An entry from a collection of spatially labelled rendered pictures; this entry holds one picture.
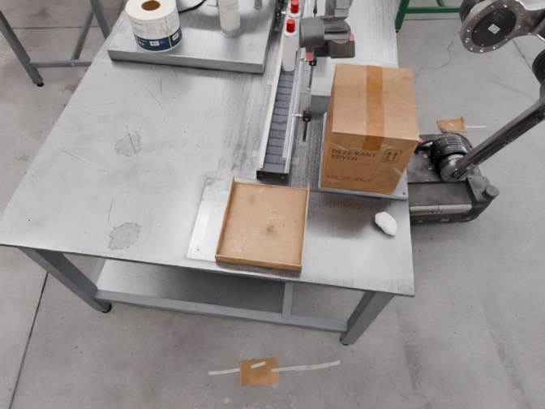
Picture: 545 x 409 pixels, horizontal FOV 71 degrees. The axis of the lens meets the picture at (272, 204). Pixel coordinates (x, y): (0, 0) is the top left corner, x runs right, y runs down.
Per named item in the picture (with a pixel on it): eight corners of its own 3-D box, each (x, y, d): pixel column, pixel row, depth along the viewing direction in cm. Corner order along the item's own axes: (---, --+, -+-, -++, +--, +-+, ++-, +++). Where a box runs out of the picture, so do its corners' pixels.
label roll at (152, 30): (191, 40, 166) (185, 7, 154) (151, 58, 159) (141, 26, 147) (166, 19, 174) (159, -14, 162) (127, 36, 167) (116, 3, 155)
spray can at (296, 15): (286, 45, 165) (289, -3, 147) (298, 46, 164) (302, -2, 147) (285, 53, 162) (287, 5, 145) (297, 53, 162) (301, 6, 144)
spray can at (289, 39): (282, 63, 158) (285, 16, 141) (295, 64, 158) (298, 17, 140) (281, 71, 155) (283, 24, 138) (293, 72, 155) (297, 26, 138)
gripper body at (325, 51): (311, 35, 108) (315, 25, 100) (348, 32, 108) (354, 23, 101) (313, 58, 108) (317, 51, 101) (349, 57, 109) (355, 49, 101)
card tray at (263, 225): (233, 181, 132) (233, 174, 128) (308, 190, 130) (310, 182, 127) (216, 260, 116) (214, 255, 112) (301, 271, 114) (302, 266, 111)
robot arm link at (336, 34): (352, 41, 95) (351, 18, 95) (324, 42, 95) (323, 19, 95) (345, 49, 102) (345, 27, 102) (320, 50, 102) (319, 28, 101)
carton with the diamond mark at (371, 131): (325, 122, 144) (336, 62, 122) (389, 129, 143) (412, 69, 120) (319, 187, 128) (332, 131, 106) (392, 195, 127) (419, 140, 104)
